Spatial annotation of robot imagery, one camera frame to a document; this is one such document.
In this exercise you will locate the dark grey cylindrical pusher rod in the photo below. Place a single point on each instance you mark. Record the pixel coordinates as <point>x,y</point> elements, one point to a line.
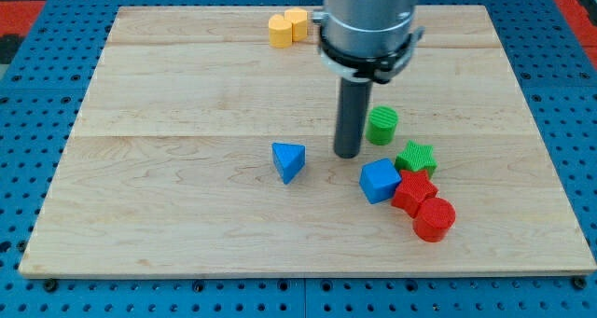
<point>351,117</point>

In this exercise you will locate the green cylinder block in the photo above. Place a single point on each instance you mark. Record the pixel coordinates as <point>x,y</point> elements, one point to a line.
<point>381,125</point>

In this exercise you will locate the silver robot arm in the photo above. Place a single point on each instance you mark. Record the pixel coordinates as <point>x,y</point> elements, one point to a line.
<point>363,42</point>

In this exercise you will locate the green star block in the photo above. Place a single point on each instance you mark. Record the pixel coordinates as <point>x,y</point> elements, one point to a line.
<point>416,157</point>

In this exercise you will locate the red star block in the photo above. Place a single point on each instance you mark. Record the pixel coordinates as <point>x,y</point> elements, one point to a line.
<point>412,191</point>

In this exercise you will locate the blue cube block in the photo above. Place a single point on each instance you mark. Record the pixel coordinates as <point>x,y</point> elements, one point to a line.
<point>379,180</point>

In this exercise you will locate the blue triangle block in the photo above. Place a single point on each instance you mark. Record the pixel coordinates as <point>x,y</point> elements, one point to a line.
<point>288,160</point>

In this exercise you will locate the yellow hexagon block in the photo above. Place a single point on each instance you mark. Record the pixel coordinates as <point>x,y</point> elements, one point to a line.
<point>299,18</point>

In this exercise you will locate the red cylinder block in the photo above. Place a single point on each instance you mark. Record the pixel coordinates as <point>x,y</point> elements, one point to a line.
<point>434,219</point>

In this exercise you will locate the light wooden board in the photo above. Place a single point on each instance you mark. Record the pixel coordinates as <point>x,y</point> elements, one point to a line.
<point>168,170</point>

